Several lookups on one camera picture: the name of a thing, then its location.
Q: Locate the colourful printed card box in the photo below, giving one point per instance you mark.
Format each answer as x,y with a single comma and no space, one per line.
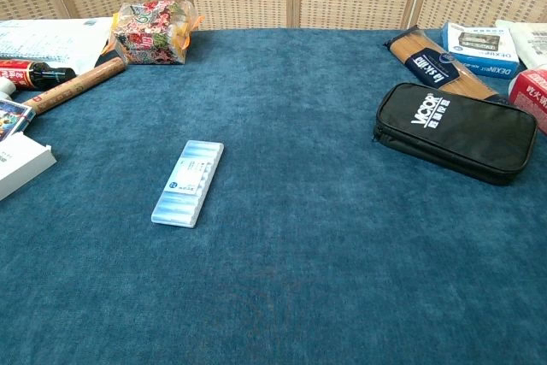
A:
13,116

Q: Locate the dark bottle with red label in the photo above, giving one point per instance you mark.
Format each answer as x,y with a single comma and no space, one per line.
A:
25,74

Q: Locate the large white printed bag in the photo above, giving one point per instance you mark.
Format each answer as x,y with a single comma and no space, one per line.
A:
47,42

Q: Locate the white lotion bottle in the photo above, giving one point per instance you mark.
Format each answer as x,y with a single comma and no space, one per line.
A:
5,90

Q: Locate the red cup multipack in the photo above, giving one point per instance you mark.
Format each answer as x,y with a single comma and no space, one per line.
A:
532,91

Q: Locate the small blue clear box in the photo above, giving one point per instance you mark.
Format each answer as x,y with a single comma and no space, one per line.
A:
188,181

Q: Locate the floral printed snack bag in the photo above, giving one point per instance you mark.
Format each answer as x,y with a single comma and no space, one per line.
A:
149,33

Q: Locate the blue white Dexin box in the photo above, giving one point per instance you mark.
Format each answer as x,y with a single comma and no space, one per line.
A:
480,46

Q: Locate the blue velvet tablecloth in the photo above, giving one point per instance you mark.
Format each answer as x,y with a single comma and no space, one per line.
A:
290,219

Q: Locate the brown cardboard tube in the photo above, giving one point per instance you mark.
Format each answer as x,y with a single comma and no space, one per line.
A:
77,85

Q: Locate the black Victor zip pouch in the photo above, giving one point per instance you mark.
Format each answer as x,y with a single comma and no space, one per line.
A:
457,134

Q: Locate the spaghetti pack with dark label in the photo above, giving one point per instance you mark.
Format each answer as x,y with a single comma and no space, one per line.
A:
431,63

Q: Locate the white plastic wrapped package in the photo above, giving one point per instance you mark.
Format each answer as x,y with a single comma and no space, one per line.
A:
530,40

